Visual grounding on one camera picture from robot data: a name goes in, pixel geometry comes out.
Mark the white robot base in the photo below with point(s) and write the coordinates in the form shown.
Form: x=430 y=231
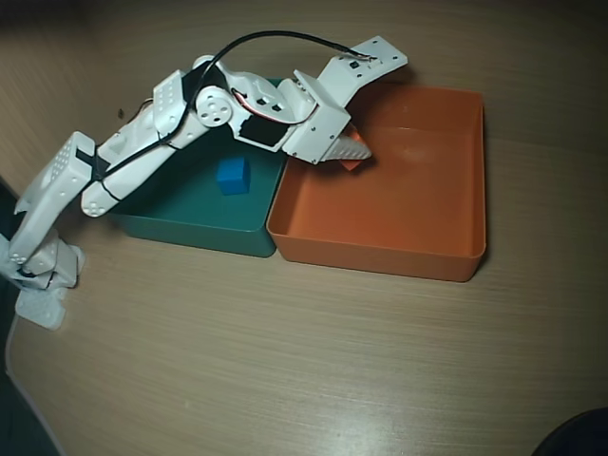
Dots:
x=40 y=313

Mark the teal plastic box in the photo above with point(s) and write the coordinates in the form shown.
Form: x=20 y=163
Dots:
x=209 y=214

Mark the orange plastic box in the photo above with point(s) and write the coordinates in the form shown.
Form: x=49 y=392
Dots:
x=380 y=214

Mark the blue cube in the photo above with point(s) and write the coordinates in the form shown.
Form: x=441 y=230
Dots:
x=233 y=176

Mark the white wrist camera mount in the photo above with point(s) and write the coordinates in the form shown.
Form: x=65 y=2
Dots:
x=347 y=78

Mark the orange cube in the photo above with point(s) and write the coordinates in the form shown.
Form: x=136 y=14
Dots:
x=355 y=166

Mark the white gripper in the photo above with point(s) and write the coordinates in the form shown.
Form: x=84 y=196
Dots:
x=319 y=132

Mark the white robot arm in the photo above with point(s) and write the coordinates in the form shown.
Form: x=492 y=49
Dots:
x=142 y=138

